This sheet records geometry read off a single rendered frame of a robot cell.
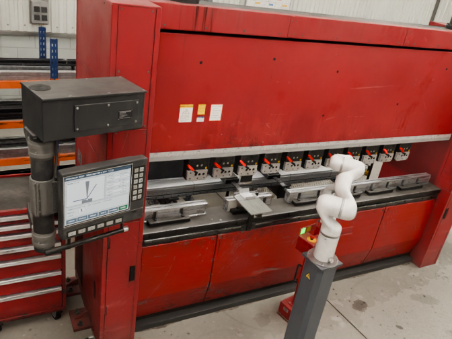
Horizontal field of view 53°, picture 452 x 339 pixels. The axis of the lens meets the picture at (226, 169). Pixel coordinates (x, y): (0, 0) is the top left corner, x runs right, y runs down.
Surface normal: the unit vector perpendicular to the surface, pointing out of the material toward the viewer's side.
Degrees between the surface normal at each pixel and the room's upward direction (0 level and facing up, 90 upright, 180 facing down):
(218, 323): 0
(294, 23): 90
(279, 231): 90
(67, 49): 90
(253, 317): 0
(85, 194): 90
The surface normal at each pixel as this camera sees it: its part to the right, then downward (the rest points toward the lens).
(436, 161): -0.88, 0.08
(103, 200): 0.65, 0.41
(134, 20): 0.45, 0.44
